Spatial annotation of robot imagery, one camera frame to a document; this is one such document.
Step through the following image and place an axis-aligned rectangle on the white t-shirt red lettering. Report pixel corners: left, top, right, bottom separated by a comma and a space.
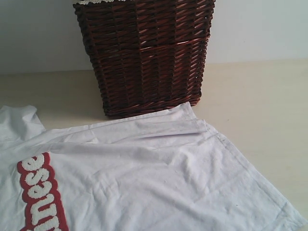
0, 103, 307, 231

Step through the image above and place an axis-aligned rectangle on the dark red wicker basket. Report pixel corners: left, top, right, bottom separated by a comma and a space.
73, 0, 215, 118

